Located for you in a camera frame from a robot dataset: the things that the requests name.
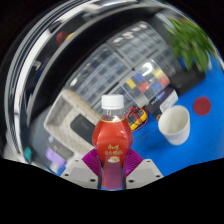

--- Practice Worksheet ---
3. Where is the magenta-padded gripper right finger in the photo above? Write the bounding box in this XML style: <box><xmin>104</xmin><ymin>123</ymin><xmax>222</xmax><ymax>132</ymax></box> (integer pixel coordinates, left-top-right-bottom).
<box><xmin>123</xmin><ymin>148</ymin><xmax>164</xmax><ymax>190</ymax></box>

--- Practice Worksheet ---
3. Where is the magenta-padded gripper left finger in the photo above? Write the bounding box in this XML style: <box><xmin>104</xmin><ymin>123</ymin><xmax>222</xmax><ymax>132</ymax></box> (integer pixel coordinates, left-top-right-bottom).
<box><xmin>59</xmin><ymin>148</ymin><xmax>102</xmax><ymax>190</ymax></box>

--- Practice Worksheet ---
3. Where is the red drink bottle white cap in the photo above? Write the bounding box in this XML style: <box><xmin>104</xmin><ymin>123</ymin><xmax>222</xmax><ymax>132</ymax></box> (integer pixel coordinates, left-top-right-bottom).
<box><xmin>91</xmin><ymin>94</ymin><xmax>134</xmax><ymax>191</ymax></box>

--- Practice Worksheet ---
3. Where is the purple bag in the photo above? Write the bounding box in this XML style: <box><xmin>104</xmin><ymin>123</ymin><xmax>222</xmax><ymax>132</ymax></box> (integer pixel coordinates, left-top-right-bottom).
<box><xmin>44</xmin><ymin>146</ymin><xmax>68</xmax><ymax>168</ymax></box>

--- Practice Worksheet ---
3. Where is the dark grey box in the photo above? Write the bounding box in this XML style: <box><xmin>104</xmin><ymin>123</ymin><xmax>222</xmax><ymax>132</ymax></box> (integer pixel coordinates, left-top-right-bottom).
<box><xmin>47</xmin><ymin>134</ymin><xmax>75</xmax><ymax>160</ymax></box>

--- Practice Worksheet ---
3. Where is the black speaker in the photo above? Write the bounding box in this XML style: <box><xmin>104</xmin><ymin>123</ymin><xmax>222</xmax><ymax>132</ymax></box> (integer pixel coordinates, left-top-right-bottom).
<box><xmin>69</xmin><ymin>114</ymin><xmax>98</xmax><ymax>146</ymax></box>

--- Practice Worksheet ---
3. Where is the yellow multimeter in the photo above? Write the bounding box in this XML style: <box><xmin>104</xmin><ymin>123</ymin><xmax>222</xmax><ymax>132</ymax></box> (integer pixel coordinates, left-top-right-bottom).
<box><xmin>128</xmin><ymin>107</ymin><xmax>149</xmax><ymax>132</ymax></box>

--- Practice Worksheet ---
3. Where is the white cup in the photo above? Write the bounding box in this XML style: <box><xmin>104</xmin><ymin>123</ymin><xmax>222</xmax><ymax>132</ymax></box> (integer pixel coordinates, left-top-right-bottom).
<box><xmin>157</xmin><ymin>104</ymin><xmax>191</xmax><ymax>146</ymax></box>

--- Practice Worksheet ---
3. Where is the black box with white label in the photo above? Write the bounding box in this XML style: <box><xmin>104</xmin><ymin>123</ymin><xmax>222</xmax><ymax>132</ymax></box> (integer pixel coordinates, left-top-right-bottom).
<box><xmin>145</xmin><ymin>87</ymin><xmax>179</xmax><ymax>117</ymax></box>

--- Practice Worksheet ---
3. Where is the flat round red coaster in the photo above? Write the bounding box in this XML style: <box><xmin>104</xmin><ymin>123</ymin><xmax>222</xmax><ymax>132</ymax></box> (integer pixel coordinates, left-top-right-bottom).
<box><xmin>192</xmin><ymin>95</ymin><xmax>212</xmax><ymax>117</ymax></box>

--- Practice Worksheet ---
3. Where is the colour checker card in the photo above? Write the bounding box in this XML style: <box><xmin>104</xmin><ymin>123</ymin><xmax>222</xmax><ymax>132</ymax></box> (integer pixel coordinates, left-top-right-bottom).
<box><xmin>114</xmin><ymin>61</ymin><xmax>171</xmax><ymax>104</ymax></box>

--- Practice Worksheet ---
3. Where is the black case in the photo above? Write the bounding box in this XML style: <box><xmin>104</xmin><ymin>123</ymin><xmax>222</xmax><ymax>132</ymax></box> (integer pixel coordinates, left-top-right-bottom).
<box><xmin>173</xmin><ymin>68</ymin><xmax>207</xmax><ymax>96</ymax></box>

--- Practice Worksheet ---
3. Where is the dark grey shelf unit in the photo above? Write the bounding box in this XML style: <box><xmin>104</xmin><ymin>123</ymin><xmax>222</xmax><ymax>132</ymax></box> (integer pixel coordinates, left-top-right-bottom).
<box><xmin>3</xmin><ymin>3</ymin><xmax>168</xmax><ymax>161</ymax></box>

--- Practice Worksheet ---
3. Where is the large potted green plant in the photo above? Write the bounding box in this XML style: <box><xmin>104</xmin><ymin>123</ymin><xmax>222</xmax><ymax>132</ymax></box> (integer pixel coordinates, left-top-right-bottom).
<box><xmin>164</xmin><ymin>16</ymin><xmax>218</xmax><ymax>74</ymax></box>

